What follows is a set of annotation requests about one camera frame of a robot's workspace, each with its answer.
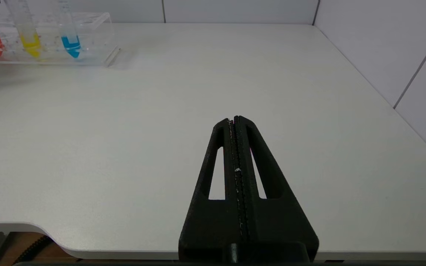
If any black corrugated cable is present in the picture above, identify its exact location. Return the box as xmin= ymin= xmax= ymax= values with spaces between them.
xmin=11 ymin=235 xmax=54 ymax=265

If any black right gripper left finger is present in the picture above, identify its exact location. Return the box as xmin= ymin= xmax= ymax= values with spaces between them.
xmin=179 ymin=118 xmax=249 ymax=261

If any clear acrylic test tube rack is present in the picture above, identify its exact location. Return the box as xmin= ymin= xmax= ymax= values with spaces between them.
xmin=0 ymin=11 xmax=119 ymax=68

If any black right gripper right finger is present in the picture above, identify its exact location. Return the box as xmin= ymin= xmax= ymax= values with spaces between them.
xmin=234 ymin=116 xmax=319 ymax=261

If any test tube with yellow pigment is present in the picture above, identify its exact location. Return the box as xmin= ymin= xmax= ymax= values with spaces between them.
xmin=5 ymin=0 xmax=43 ymax=59

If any test tube with blue pigment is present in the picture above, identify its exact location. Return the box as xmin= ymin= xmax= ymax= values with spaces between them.
xmin=52 ymin=0 xmax=82 ymax=59

